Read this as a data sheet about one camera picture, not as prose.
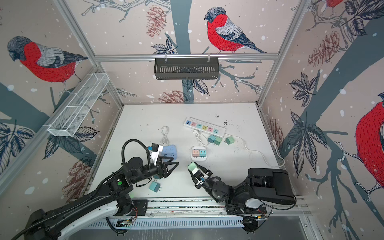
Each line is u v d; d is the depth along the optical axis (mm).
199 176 602
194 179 681
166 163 632
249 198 567
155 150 646
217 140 973
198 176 600
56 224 432
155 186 782
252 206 600
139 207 731
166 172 632
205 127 1033
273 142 1005
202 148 934
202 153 856
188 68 1035
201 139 983
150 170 620
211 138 978
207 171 688
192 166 728
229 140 967
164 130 1041
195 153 854
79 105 778
